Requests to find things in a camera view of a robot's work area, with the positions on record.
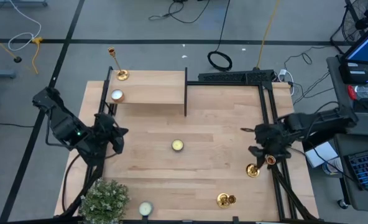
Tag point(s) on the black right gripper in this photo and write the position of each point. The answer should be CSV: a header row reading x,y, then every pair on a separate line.
x,y
271,137

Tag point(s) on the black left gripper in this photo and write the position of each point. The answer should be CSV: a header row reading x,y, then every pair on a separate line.
x,y
104,127

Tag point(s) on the tall gold candlestick holder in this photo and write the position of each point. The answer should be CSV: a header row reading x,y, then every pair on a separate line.
x,y
252,170

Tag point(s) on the medium gold candlestick holder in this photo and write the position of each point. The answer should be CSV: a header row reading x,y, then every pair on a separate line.
x,y
122,74

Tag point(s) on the short gold candlestick holder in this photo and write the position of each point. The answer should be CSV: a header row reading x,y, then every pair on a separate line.
x,y
223,200

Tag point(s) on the white speckled candle tin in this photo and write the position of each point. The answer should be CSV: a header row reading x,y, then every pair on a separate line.
x,y
145,208

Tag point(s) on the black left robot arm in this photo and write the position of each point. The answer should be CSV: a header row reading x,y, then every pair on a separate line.
x,y
62,124

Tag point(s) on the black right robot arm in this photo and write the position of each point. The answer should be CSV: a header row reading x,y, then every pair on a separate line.
x,y
320,123

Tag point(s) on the white flat box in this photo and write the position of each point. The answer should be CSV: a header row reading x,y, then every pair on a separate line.
x,y
320,152

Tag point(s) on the wooden shelf with black legs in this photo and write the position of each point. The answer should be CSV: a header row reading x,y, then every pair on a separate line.
x,y
153,87

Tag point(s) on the white and blue cup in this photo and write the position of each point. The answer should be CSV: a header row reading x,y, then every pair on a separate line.
x,y
331,168

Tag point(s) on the potted plant with white flowers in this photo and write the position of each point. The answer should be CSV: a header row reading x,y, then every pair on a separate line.
x,y
104,200

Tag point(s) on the white power adapter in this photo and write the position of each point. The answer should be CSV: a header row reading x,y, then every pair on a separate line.
x,y
283,72

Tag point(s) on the red handheld object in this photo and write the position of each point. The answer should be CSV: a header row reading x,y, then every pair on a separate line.
x,y
352,92

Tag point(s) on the small black box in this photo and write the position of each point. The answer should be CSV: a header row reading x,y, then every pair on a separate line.
x,y
362,105

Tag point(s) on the black desktop device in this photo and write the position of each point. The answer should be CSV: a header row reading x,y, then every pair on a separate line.
x,y
356,76

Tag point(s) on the yellow pole with black foot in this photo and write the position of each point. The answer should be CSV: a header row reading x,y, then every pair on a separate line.
x,y
17,59

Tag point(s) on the black floor fan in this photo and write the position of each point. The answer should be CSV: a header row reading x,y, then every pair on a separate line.
x,y
362,22

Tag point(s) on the grey wheeled cart base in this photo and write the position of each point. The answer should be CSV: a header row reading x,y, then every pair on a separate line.
x,y
16,3

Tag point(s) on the black perforated bracket bar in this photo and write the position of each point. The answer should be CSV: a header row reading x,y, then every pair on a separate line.
x,y
235,76

